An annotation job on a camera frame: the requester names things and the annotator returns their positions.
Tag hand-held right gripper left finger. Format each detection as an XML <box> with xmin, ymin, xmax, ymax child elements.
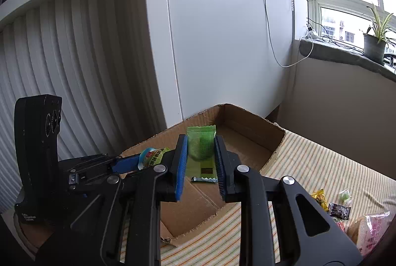
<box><xmin>35</xmin><ymin>134</ymin><xmax>189</xmax><ymax>266</ymax></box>

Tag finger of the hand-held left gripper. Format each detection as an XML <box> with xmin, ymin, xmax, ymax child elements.
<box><xmin>109</xmin><ymin>154</ymin><xmax>142</xmax><ymax>175</ymax></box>

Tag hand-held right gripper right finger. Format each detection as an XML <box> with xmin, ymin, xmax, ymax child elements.
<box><xmin>213</xmin><ymin>135</ymin><xmax>364</xmax><ymax>266</ymax></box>

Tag blue green snack packet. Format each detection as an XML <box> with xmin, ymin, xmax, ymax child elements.
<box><xmin>138</xmin><ymin>147</ymin><xmax>171</xmax><ymax>171</ymax></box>

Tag brown cardboard box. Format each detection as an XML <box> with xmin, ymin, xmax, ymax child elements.
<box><xmin>119</xmin><ymin>103</ymin><xmax>287</xmax><ymax>247</ymax></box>

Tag bagged sliced bread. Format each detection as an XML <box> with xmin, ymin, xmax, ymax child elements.
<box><xmin>346</xmin><ymin>209</ymin><xmax>392</xmax><ymax>257</ymax></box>

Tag white slatted headboard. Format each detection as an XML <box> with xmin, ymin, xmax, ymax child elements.
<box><xmin>0</xmin><ymin>0</ymin><xmax>168</xmax><ymax>214</ymax></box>

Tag yellow candy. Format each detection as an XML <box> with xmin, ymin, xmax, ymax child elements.
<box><xmin>310</xmin><ymin>189</ymin><xmax>329</xmax><ymax>211</ymax></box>

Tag black candy wrapper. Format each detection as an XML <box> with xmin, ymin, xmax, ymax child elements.
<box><xmin>328</xmin><ymin>202</ymin><xmax>352</xmax><ymax>220</ymax></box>

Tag green candy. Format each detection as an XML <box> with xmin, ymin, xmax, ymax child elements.
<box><xmin>338</xmin><ymin>189</ymin><xmax>353</xmax><ymax>205</ymax></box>

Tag white cabinet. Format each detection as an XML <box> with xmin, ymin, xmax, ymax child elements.
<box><xmin>136</xmin><ymin>0</ymin><xmax>294</xmax><ymax>131</ymax></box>

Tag white power strip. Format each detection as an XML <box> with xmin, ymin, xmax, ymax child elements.
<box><xmin>301</xmin><ymin>26</ymin><xmax>319</xmax><ymax>41</ymax></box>

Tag grey stone window sill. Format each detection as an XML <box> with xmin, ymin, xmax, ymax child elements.
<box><xmin>299</xmin><ymin>37</ymin><xmax>396</xmax><ymax>83</ymax></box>

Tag potted spider plant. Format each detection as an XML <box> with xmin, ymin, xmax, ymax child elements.
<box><xmin>360</xmin><ymin>3</ymin><xmax>396</xmax><ymax>66</ymax></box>

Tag white cable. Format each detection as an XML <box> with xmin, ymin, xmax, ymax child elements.
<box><xmin>264</xmin><ymin>0</ymin><xmax>314</xmax><ymax>68</ymax></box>

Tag black cables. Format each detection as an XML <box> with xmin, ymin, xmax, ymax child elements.
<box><xmin>306</xmin><ymin>17</ymin><xmax>366</xmax><ymax>52</ymax></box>

